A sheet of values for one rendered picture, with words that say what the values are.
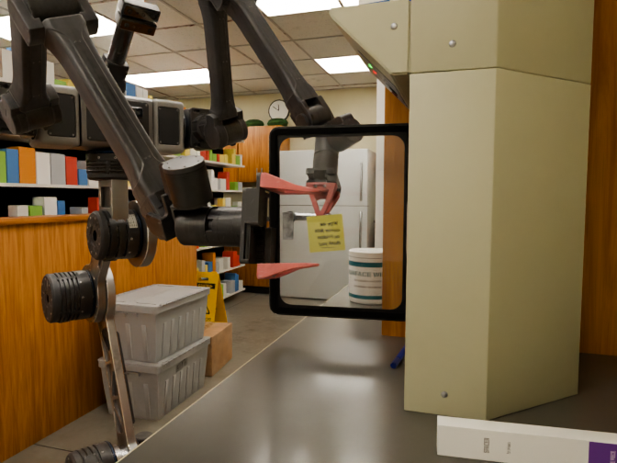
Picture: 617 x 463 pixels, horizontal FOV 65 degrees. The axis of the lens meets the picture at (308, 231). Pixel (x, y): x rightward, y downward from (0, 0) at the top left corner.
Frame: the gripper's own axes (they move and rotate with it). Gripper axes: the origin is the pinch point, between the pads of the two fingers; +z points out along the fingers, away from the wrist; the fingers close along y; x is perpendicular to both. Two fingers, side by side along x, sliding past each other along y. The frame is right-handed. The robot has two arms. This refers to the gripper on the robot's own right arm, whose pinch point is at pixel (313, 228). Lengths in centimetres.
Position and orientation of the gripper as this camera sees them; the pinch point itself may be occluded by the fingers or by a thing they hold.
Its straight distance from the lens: 64.9
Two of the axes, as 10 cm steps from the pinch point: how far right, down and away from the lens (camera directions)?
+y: 0.4, -10.0, 0.7
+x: 3.0, 0.7, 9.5
